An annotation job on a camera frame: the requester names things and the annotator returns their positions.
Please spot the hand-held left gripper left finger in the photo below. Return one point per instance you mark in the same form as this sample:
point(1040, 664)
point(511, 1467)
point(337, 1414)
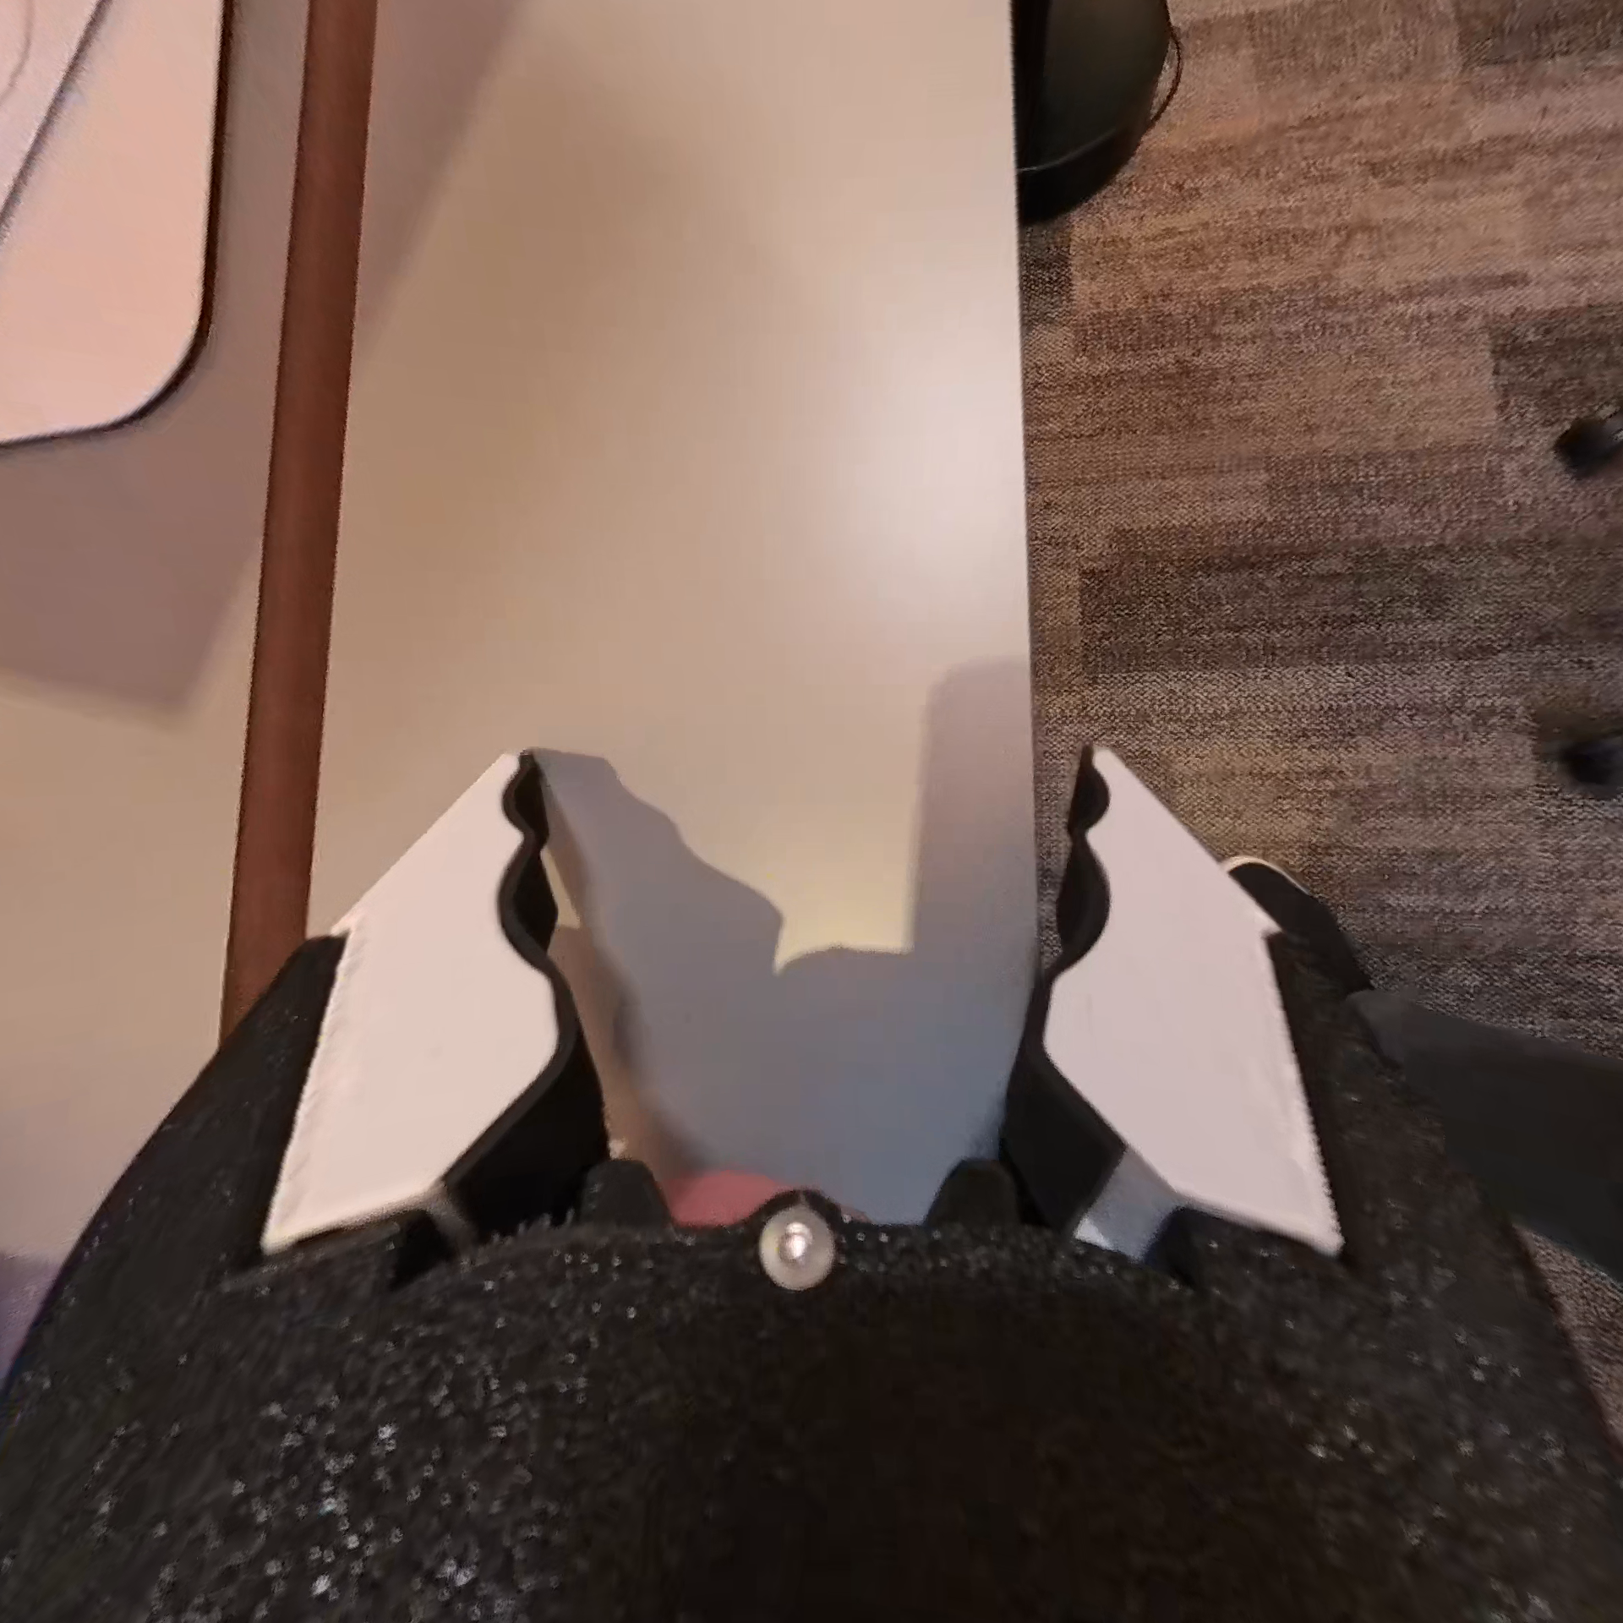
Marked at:
point(419, 1052)

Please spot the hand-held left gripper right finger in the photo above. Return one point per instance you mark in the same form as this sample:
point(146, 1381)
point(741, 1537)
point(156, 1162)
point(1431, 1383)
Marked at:
point(1193, 1052)

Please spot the person's dark shoe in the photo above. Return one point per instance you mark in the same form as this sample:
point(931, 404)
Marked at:
point(1320, 945)

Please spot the black chair caster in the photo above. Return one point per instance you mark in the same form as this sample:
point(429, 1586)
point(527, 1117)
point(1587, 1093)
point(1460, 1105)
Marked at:
point(1585, 760)
point(1593, 441)

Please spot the round stand base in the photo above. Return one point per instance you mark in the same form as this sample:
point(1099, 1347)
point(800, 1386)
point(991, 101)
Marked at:
point(1091, 101)

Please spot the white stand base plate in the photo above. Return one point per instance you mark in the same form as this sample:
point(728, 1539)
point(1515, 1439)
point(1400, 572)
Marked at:
point(89, 254)

